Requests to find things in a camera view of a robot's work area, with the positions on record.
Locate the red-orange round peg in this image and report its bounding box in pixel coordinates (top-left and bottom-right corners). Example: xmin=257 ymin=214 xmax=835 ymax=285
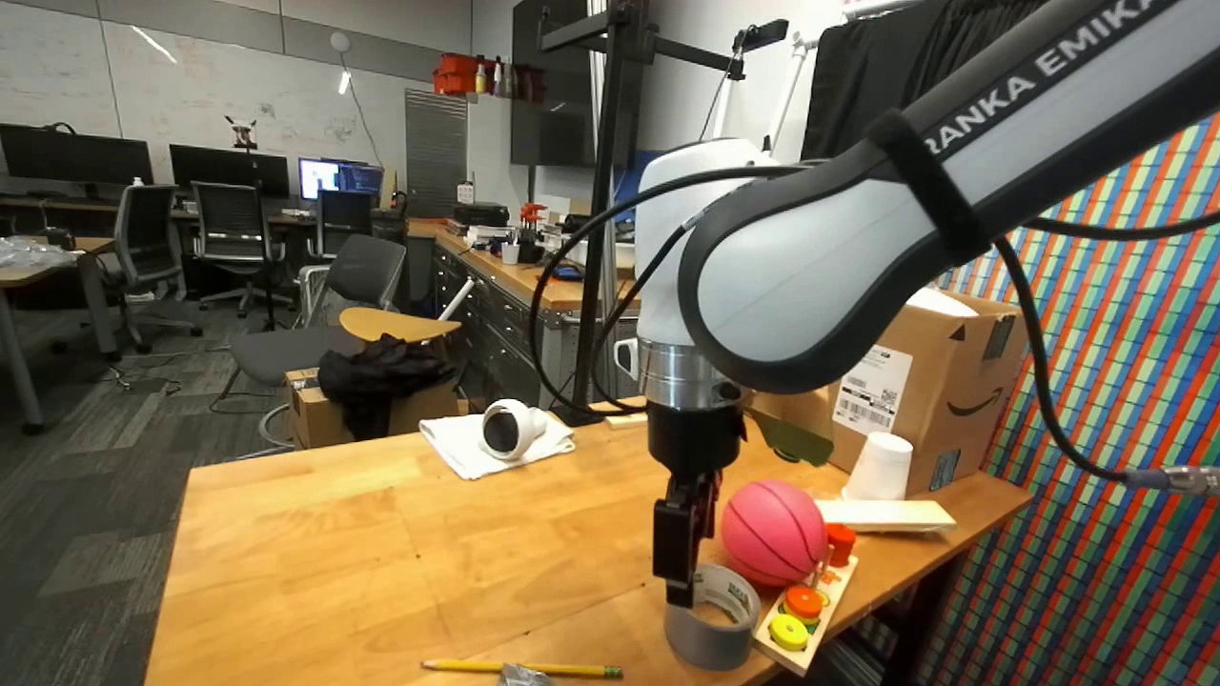
xmin=822 ymin=524 xmax=858 ymax=571

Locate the black cable with grey plug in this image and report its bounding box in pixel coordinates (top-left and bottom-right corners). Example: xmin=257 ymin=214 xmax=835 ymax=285
xmin=987 ymin=205 xmax=1220 ymax=501

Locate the pink basketball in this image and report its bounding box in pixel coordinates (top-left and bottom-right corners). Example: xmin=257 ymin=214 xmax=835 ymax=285
xmin=719 ymin=478 xmax=830 ymax=590

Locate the wide black monitor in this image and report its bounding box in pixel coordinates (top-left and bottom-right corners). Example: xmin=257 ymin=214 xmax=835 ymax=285
xmin=0 ymin=124 xmax=157 ymax=192

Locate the black wall screen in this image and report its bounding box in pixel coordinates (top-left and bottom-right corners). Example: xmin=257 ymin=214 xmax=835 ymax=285
xmin=511 ymin=0 xmax=597 ymax=167

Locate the wooden-top workbench with drawers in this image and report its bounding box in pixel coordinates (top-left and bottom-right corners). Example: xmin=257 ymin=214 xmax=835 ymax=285
xmin=406 ymin=214 xmax=640 ymax=416

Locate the yellow pencil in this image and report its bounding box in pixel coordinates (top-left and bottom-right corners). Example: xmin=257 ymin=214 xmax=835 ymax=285
xmin=421 ymin=656 xmax=627 ymax=681

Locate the grey tape roll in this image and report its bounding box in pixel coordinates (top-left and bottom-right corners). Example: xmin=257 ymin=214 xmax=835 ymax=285
xmin=661 ymin=561 xmax=767 ymax=674

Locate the blue board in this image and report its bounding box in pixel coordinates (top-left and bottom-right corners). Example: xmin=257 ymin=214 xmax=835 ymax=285
xmin=612 ymin=150 xmax=665 ymax=244

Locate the red box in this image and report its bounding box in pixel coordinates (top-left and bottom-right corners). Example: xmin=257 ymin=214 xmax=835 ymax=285
xmin=433 ymin=51 xmax=481 ymax=100

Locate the black mesh office chair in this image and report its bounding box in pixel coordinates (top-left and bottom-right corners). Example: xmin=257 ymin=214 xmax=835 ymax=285
xmin=189 ymin=178 xmax=292 ymax=318

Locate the white tripod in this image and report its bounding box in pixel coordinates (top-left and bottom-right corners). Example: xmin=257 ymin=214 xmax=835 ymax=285
xmin=697 ymin=34 xmax=816 ymax=150

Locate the round wooden chair tablet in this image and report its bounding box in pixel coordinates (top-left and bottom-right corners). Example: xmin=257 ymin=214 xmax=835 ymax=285
xmin=335 ymin=302 xmax=464 ymax=350

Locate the grey cabinet door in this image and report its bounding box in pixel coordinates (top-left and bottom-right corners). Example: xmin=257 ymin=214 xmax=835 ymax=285
xmin=401 ymin=87 xmax=473 ymax=223

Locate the grey office chair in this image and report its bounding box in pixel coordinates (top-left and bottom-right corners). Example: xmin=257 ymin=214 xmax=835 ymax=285
xmin=229 ymin=234 xmax=414 ymax=392

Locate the yellow round peg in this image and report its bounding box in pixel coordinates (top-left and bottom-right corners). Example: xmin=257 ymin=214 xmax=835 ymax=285
xmin=767 ymin=610 xmax=816 ymax=656

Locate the black hanging cloth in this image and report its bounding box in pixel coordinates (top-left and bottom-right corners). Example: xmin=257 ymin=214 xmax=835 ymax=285
xmin=800 ymin=0 xmax=1022 ymax=163

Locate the white cloth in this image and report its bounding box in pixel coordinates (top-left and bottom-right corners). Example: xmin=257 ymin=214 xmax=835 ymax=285
xmin=417 ymin=408 xmax=580 ymax=486

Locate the colourful woven backdrop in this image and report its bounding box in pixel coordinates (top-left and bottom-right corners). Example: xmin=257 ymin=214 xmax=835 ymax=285
xmin=913 ymin=111 xmax=1220 ymax=686

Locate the white paper cup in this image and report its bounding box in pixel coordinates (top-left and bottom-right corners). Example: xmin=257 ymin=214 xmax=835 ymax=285
xmin=843 ymin=432 xmax=921 ymax=502

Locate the white cup with dark interior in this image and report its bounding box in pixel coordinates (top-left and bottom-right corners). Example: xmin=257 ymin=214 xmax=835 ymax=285
xmin=477 ymin=396 xmax=555 ymax=465

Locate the wooden office desk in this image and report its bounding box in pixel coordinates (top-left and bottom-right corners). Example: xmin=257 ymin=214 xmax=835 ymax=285
xmin=0 ymin=234 xmax=128 ymax=434

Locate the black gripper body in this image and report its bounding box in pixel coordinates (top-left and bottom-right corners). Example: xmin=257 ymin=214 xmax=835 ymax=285
xmin=646 ymin=403 xmax=749 ymax=506

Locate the black bag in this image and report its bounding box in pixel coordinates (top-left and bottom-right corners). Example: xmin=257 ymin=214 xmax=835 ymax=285
xmin=317 ymin=332 xmax=459 ymax=441

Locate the orange round peg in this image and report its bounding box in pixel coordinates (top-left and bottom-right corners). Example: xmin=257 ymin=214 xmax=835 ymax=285
xmin=783 ymin=582 xmax=828 ymax=627

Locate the black pole stand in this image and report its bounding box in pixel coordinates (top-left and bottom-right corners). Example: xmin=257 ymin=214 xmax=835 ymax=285
xmin=538 ymin=0 xmax=749 ymax=432

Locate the looped black robot cable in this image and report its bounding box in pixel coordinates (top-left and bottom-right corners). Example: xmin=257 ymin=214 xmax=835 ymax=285
xmin=528 ymin=163 xmax=796 ymax=416

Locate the black camera on stand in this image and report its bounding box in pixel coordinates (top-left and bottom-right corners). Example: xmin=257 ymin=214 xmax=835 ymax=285
xmin=730 ymin=16 xmax=792 ymax=58

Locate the cardboard box with black bag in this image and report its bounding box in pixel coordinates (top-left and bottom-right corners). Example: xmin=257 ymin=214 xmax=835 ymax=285
xmin=283 ymin=366 xmax=473 ymax=450

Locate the printed cardboard shipping box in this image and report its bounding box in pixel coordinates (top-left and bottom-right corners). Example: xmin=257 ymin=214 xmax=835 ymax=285
xmin=749 ymin=285 xmax=1038 ymax=496

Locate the lit computer monitor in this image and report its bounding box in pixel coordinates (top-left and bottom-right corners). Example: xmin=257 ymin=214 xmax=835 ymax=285
xmin=299 ymin=153 xmax=387 ymax=205

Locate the light wooden block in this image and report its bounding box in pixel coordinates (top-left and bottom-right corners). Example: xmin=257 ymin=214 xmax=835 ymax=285
xmin=811 ymin=491 xmax=963 ymax=540

